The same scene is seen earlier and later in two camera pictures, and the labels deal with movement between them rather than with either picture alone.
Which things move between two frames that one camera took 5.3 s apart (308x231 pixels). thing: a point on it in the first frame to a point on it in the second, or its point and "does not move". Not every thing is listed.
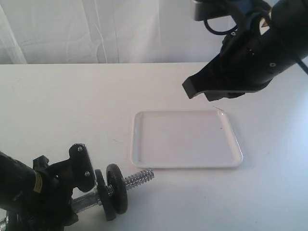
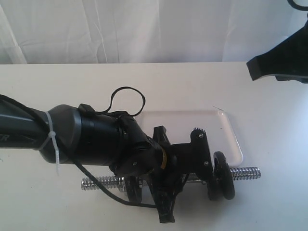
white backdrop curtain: (107, 32) does not move
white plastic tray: (184, 139) does not move
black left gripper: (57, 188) to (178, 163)
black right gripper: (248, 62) to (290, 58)
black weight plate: (109, 209) to (212, 188)
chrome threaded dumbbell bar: (92, 199) to (118, 182)
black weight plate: (118, 188) to (223, 176)
